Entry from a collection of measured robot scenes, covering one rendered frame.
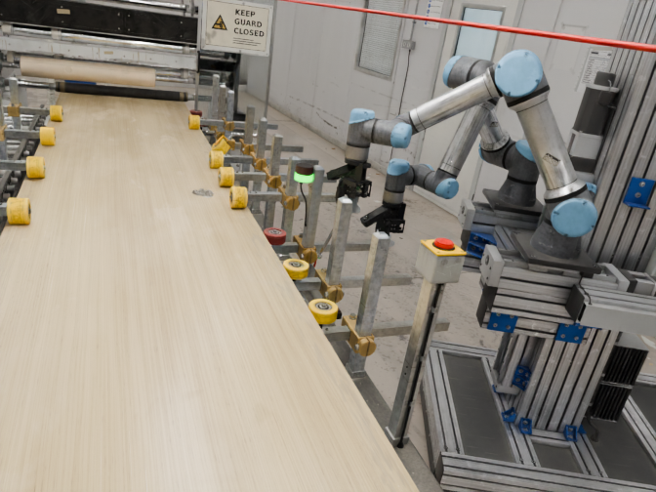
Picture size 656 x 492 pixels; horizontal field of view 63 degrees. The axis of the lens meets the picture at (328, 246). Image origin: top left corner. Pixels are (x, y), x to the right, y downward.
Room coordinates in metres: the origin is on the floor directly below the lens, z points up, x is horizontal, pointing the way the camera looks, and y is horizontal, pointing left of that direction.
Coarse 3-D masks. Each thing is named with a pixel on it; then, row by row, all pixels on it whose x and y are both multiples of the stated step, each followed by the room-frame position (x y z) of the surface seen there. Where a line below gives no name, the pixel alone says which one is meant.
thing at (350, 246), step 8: (368, 240) 1.88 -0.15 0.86; (272, 248) 1.70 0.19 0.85; (280, 248) 1.71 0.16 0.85; (288, 248) 1.73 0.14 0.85; (296, 248) 1.74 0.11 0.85; (320, 248) 1.78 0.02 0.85; (328, 248) 1.79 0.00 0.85; (352, 248) 1.83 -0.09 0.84; (360, 248) 1.84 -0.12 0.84; (368, 248) 1.85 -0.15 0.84
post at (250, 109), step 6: (246, 108) 2.65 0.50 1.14; (252, 108) 2.63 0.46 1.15; (246, 114) 2.64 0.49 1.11; (252, 114) 2.63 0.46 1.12; (246, 120) 2.63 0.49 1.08; (252, 120) 2.63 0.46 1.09; (246, 126) 2.62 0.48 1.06; (252, 126) 2.63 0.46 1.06; (246, 132) 2.62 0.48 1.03; (252, 132) 2.63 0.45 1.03; (246, 138) 2.62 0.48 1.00; (252, 138) 2.63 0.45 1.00; (246, 168) 2.63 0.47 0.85; (246, 186) 2.63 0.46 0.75
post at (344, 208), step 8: (344, 200) 1.48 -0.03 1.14; (336, 208) 1.51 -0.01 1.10; (344, 208) 1.48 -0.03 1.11; (336, 216) 1.50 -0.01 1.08; (344, 216) 1.48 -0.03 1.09; (336, 224) 1.49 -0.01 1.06; (344, 224) 1.48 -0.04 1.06; (336, 232) 1.48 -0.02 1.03; (344, 232) 1.49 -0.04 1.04; (336, 240) 1.48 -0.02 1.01; (344, 240) 1.49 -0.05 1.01; (336, 248) 1.48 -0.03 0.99; (344, 248) 1.49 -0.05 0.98; (336, 256) 1.48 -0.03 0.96; (328, 264) 1.50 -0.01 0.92; (336, 264) 1.48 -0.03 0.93; (328, 272) 1.49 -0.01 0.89; (336, 272) 1.48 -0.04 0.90; (328, 280) 1.48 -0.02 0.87; (336, 280) 1.49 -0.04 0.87
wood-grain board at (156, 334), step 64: (64, 128) 2.66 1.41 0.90; (128, 128) 2.85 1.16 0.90; (64, 192) 1.80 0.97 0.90; (128, 192) 1.89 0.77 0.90; (0, 256) 1.27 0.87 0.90; (64, 256) 1.33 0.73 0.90; (128, 256) 1.39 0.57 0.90; (192, 256) 1.45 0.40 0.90; (256, 256) 1.52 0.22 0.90; (0, 320) 0.99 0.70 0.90; (64, 320) 1.03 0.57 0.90; (128, 320) 1.06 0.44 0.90; (192, 320) 1.11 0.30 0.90; (256, 320) 1.15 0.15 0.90; (0, 384) 0.79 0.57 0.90; (64, 384) 0.82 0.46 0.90; (128, 384) 0.85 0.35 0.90; (192, 384) 0.88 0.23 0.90; (256, 384) 0.91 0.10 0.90; (320, 384) 0.94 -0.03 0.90; (0, 448) 0.65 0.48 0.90; (64, 448) 0.67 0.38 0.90; (128, 448) 0.69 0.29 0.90; (192, 448) 0.71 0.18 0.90; (256, 448) 0.73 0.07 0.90; (320, 448) 0.76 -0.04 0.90; (384, 448) 0.78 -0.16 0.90
